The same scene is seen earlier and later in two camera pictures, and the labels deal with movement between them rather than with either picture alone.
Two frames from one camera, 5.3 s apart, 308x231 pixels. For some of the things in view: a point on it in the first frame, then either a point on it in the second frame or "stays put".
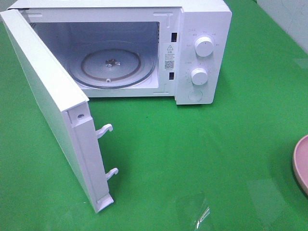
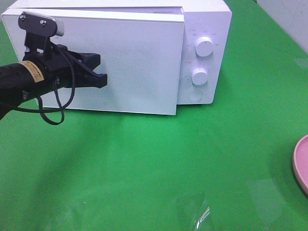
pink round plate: (300, 162) stays put
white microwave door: (67, 109) → (140, 51)
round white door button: (195, 95) stays put
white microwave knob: (199, 76) stays put
